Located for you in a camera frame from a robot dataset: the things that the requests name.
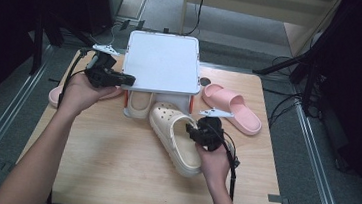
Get white floor cable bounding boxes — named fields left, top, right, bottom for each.
left=88, top=20, right=119, bottom=48

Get black hanging cable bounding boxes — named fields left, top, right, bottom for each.
left=182, top=0, right=208, bottom=39

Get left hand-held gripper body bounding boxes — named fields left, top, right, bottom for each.
left=82, top=42, right=127, bottom=91

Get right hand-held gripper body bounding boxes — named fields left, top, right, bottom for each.
left=190, top=105, right=236, bottom=155

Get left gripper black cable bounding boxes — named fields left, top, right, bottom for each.
left=45, top=44, right=96, bottom=204

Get black floor cable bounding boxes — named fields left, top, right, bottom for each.
left=258, top=87, right=306, bottom=132

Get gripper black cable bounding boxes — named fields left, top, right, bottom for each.
left=45, top=44, right=96, bottom=204
left=205, top=122, right=245, bottom=203

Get light wooden frame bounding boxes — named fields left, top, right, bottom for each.
left=177, top=0, right=344, bottom=62

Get white shoe rack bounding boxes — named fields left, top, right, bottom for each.
left=115, top=28, right=207, bottom=126

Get cream clog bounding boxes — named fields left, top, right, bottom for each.
left=125, top=90, right=155, bottom=121
left=143, top=99, right=210, bottom=180

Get person's right hand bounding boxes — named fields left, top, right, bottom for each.
left=191, top=141, right=235, bottom=190

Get person's left hand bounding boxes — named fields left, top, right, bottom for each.
left=55, top=71, right=119, bottom=123

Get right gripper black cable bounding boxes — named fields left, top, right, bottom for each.
left=205, top=122, right=245, bottom=203

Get black tape strip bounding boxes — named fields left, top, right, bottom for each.
left=266, top=193, right=292, bottom=204
left=0, top=161, right=17, bottom=174

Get pink slipper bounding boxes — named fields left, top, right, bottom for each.
left=197, top=82, right=267, bottom=138
left=46, top=80, right=125, bottom=115

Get black metal stand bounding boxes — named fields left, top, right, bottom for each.
left=28, top=7, right=109, bottom=82
left=248, top=38, right=330, bottom=118

